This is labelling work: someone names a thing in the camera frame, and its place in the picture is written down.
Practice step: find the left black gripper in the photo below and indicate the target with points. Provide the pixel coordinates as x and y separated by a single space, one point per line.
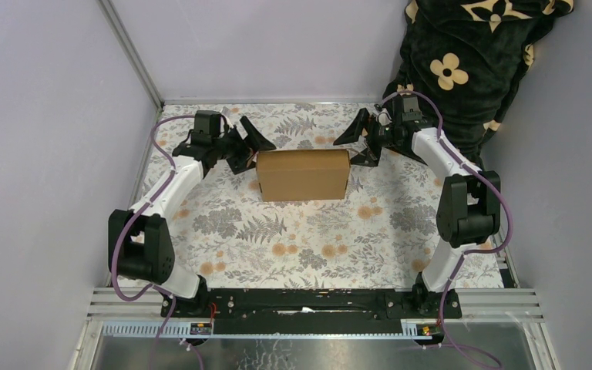
253 141

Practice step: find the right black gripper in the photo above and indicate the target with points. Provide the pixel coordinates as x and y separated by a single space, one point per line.
351 133

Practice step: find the brown cardboard box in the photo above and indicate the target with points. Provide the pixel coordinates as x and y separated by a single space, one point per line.
303 175

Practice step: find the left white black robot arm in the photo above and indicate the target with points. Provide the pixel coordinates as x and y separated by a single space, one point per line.
140 247

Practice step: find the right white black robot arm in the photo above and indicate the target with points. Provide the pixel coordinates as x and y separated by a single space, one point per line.
470 203

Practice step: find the black floral blanket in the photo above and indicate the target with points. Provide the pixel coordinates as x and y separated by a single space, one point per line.
469 58

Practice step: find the aluminium corner post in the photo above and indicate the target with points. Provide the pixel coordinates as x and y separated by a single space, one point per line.
118 28

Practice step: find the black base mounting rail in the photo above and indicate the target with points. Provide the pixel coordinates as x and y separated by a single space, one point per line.
237 311

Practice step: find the aluminium frame rail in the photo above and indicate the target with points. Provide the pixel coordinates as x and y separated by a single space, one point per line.
479 306

